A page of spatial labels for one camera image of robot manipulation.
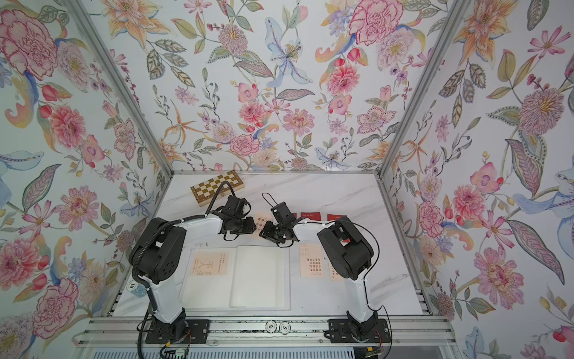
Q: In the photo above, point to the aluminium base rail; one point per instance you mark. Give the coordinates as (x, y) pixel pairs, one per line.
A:
(421, 332)

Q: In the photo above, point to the beige card lower left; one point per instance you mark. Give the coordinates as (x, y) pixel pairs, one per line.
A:
(311, 259)

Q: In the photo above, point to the beige card red characters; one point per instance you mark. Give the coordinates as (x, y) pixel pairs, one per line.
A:
(261, 218)

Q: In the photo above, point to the aluminium corner post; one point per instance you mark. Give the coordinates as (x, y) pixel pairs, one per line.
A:
(101, 53)
(453, 20)

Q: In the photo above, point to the aluminium corner post left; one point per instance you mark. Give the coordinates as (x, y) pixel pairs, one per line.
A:
(101, 53)

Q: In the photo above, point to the beige card lower right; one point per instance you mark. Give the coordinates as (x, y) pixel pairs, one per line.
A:
(334, 275)

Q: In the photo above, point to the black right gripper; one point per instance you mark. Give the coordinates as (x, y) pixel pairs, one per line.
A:
(268, 228)

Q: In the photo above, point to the beige card gold characters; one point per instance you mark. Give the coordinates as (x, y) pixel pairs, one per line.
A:
(210, 263)

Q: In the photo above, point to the white photo album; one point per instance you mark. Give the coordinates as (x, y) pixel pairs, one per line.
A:
(257, 279)

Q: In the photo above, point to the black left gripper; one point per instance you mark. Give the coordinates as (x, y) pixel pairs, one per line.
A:
(250, 226)

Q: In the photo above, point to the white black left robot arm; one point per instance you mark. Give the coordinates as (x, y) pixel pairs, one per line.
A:
(156, 255)

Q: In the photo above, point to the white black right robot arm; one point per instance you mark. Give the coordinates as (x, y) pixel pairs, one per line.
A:
(350, 254)

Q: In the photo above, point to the wooden folding chess board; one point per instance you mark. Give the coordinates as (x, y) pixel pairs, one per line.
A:
(205, 191)

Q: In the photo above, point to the aluminium corner post right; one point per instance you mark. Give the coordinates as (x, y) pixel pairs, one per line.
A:
(453, 20)

